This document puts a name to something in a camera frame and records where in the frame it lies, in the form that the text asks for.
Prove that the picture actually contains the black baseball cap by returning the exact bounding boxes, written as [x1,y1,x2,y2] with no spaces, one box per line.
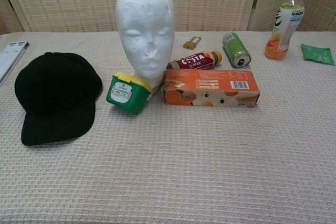
[14,52,103,146]

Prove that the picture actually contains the white foam mannequin head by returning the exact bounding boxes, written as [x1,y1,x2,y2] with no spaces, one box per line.
[115,0,176,101]

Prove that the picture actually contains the green tub with yellow lid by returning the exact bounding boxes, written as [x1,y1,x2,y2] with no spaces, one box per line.
[106,71,153,115]

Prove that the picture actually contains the orange biscuit box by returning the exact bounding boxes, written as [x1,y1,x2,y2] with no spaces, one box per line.
[161,68,261,109]

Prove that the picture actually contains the Costa coffee bottle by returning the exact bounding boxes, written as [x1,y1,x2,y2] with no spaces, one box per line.
[166,49,223,71]

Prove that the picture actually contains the beige waffle tablecloth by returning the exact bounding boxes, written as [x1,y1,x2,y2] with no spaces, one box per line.
[0,30,336,224]

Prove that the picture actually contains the brass padlock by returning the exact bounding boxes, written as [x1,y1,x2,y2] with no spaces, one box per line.
[183,36,202,51]

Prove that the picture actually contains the green drink can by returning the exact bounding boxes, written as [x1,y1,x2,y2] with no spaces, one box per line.
[222,32,252,69]

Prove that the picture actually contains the woven folding screen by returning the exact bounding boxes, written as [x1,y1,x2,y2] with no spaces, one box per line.
[0,0,336,36]

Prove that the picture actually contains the orange juice bottle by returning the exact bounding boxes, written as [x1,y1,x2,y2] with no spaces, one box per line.
[264,0,307,60]

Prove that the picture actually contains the green sachet packet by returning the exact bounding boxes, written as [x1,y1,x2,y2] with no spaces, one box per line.
[300,43,336,67]

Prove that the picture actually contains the white flat plastic device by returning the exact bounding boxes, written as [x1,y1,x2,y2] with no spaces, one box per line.
[0,40,29,84]

